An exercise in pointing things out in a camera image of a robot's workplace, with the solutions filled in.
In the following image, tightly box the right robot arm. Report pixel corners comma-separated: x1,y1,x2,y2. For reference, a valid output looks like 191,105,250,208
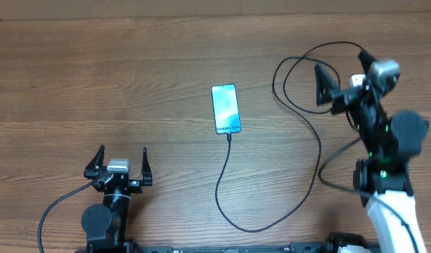
314,50,429,252

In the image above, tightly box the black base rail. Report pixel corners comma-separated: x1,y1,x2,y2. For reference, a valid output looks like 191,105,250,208
78,242,328,253

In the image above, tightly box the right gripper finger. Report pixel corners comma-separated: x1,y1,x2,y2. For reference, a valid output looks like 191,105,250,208
314,63,340,105
358,49,377,74

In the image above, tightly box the white power strip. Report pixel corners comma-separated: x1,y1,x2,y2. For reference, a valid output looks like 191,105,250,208
349,74,366,87

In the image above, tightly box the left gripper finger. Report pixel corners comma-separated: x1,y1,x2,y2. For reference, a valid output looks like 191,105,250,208
84,145,105,178
141,147,153,186

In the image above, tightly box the black charging cable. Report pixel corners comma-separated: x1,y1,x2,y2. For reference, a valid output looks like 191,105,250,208
214,41,366,233

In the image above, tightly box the blue Galaxy smartphone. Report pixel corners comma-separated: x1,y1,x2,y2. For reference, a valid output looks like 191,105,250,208
211,84,242,134

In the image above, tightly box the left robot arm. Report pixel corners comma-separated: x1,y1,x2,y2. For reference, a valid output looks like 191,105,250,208
81,145,153,252

